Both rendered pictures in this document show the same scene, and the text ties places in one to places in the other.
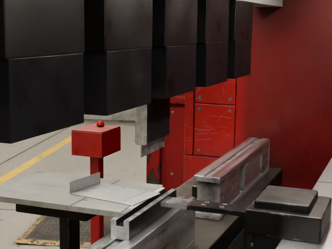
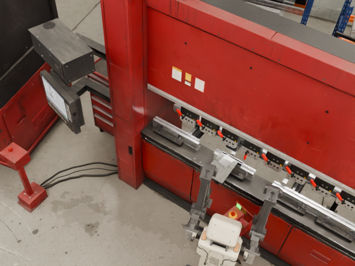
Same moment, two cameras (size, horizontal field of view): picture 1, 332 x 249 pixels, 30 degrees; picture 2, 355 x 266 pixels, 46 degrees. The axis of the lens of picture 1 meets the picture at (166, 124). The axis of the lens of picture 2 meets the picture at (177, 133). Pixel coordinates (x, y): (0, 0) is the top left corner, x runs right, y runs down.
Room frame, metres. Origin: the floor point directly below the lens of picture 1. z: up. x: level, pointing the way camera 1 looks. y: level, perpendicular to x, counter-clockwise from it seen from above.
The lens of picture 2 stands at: (1.08, 2.28, 3.81)
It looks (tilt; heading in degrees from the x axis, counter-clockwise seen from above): 49 degrees down; 280
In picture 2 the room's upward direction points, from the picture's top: 4 degrees clockwise
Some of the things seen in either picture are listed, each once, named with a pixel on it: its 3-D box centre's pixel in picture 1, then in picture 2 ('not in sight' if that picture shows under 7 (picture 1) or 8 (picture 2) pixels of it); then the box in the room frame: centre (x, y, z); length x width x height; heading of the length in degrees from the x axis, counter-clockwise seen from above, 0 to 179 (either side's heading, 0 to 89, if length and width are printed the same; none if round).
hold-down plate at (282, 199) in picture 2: not in sight; (288, 203); (0.46, 0.30, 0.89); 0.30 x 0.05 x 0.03; 159
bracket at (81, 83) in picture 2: not in sight; (91, 95); (2.31, -0.20, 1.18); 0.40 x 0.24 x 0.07; 159
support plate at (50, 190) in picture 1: (74, 191); (220, 167); (1.06, 0.16, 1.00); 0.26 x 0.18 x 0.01; 69
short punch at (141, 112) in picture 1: (153, 123); (231, 146); (1.00, 0.02, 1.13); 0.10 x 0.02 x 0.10; 159
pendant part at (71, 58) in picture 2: not in sight; (68, 83); (2.38, 0.05, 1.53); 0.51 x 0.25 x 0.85; 144
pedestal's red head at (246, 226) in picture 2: not in sight; (237, 220); (0.84, 0.47, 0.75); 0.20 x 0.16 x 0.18; 145
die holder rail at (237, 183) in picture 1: (236, 172); (176, 133); (1.52, -0.18, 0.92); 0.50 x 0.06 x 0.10; 159
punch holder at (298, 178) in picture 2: not in sight; (299, 171); (0.47, 0.23, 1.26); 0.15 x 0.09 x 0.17; 159
